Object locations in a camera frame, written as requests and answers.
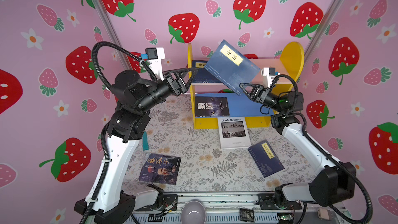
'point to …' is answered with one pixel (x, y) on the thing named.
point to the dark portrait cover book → (161, 169)
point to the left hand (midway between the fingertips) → (193, 69)
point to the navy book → (265, 158)
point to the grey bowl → (193, 212)
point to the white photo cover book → (233, 132)
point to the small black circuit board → (247, 215)
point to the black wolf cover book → (211, 106)
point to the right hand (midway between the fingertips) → (239, 88)
